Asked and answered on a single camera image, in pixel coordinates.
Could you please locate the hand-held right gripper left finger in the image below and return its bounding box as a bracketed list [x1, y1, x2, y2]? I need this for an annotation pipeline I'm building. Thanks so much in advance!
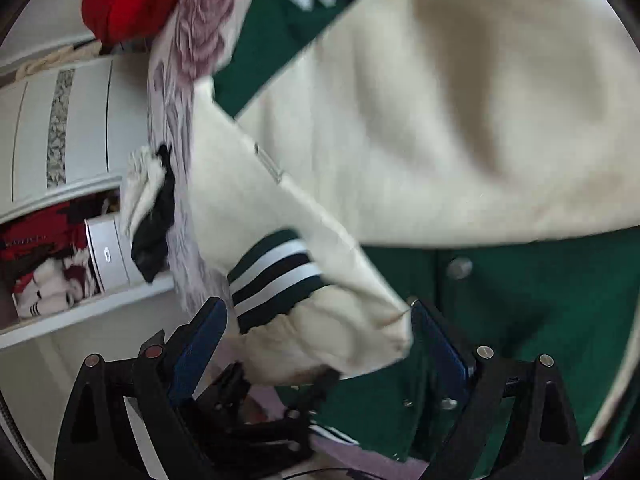
[52, 296, 231, 480]

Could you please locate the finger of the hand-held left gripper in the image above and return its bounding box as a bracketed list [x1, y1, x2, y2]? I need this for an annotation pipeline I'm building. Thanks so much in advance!
[299, 369, 343, 412]
[214, 364, 252, 412]

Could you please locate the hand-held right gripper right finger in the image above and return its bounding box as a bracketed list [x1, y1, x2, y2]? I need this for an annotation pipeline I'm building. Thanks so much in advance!
[409, 301, 587, 480]

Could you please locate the green and cream varsity jacket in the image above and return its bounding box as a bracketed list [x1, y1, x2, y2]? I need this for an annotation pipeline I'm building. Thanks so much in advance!
[187, 0, 640, 478]

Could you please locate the red and white clothes pile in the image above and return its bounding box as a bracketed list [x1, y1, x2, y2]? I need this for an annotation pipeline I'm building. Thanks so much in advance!
[0, 200, 102, 319]

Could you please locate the black jacket with fleece lining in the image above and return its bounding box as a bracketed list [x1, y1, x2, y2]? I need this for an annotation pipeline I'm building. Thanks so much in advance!
[120, 144, 177, 284]

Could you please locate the white storage box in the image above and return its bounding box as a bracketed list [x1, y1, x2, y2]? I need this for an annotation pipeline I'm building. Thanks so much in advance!
[84, 214, 147, 294]

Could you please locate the white wardrobe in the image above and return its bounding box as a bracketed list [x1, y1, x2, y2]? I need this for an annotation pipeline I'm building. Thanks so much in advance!
[0, 0, 191, 352]

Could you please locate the cream cloth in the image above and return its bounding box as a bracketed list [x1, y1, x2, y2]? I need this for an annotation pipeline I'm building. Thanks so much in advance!
[15, 40, 107, 82]

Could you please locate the floral plush blanket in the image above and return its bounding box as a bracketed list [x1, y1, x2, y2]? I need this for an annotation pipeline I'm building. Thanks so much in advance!
[146, 0, 401, 477]

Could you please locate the grey braided cable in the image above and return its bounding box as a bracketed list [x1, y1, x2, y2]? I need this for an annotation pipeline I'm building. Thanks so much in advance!
[0, 389, 32, 480]

